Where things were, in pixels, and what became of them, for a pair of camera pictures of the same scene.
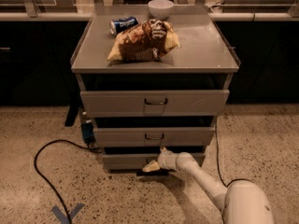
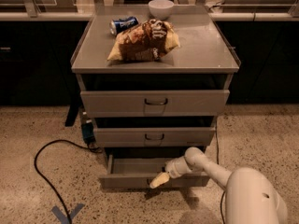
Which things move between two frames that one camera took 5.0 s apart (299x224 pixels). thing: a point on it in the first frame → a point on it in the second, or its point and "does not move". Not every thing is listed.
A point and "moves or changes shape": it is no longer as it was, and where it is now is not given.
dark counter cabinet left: (35, 63) does not move
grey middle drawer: (153, 136) does not move
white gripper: (163, 160) → (173, 168)
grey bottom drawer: (136, 161) moves or changes shape
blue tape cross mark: (62, 217) does not move
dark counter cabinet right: (268, 54) does not move
